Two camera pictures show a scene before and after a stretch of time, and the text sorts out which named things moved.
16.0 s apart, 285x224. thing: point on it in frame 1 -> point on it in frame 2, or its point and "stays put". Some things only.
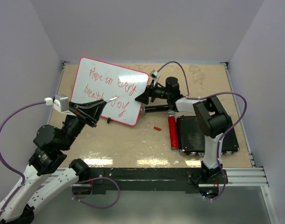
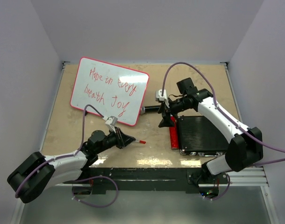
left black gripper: [96, 107] -> [122, 139]
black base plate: [188, 179] stays put
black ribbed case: [191, 140] stays put
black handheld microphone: [154, 108] stays put
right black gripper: [149, 92] -> [167, 122]
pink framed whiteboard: [94, 80] stays put
